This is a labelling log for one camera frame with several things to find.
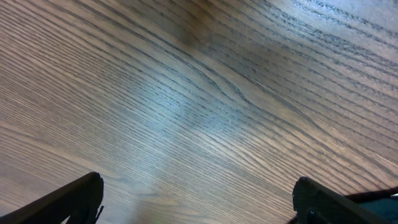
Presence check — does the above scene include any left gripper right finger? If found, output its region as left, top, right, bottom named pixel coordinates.
left=292, top=177, right=388, bottom=224

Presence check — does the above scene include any black t-shirt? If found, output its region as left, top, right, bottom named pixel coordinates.
left=345, top=187, right=397, bottom=224

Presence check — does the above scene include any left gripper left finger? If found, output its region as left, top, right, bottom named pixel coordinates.
left=1, top=172, right=104, bottom=224

